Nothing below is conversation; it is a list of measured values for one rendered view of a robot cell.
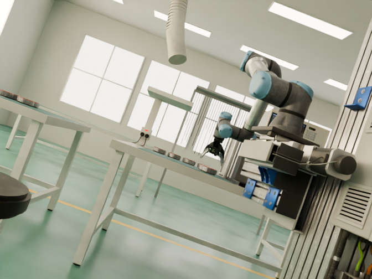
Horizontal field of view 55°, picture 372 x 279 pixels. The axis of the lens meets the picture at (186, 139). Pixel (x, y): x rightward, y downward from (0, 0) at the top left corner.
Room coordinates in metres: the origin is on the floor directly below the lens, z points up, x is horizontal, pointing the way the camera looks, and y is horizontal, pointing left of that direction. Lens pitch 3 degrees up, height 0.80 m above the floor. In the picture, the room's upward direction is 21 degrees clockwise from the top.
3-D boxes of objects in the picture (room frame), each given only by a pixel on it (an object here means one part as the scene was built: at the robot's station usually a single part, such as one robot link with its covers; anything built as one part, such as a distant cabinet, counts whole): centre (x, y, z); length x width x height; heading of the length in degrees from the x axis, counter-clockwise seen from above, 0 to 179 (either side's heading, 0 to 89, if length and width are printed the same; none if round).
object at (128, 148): (2.58, -0.69, 0.72); 2.20 x 1.01 x 0.05; 92
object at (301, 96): (1.54, -0.39, 1.20); 0.13 x 0.12 x 0.14; 98
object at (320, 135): (2.66, -0.70, 1.22); 0.44 x 0.39 x 0.20; 92
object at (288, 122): (1.54, -0.39, 1.09); 0.15 x 0.15 x 0.10
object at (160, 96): (2.88, 0.23, 0.98); 0.37 x 0.35 x 0.46; 92
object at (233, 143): (2.72, -0.36, 0.91); 0.28 x 0.03 x 0.32; 2
